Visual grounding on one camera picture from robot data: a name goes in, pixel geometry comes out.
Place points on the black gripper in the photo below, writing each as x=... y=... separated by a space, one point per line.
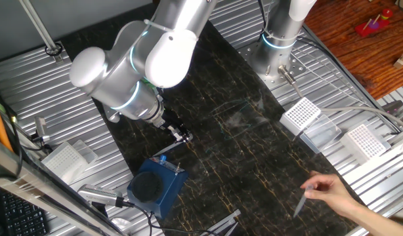
x=172 y=119

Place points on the large translucent pipette tip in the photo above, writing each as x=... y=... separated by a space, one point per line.
x=167 y=148

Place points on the blue vortex mixer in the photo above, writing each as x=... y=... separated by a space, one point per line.
x=165 y=196

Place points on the bare human forearm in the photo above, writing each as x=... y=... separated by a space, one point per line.
x=382 y=224

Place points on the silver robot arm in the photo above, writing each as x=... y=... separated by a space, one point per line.
x=116 y=82

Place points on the white tip rack clear lid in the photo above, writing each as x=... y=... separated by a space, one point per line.
x=300 y=114
x=62 y=160

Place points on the bare human hand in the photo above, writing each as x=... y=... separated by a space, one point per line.
x=329 y=191

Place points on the white crumpled tissue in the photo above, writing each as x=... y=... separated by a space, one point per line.
x=122 y=225

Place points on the small silver clamp device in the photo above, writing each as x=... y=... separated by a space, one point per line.
x=41 y=126

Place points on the black keyboard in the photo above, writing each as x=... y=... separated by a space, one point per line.
x=24 y=216

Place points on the metal stand pole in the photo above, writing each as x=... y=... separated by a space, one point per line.
x=37 y=23

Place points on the red stacking toy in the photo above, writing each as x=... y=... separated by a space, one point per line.
x=369 y=29

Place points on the silver camera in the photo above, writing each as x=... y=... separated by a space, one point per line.
x=98 y=195

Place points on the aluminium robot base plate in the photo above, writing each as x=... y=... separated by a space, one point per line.
x=254 y=55

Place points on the aluminium frame beam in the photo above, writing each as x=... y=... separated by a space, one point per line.
x=40 y=190

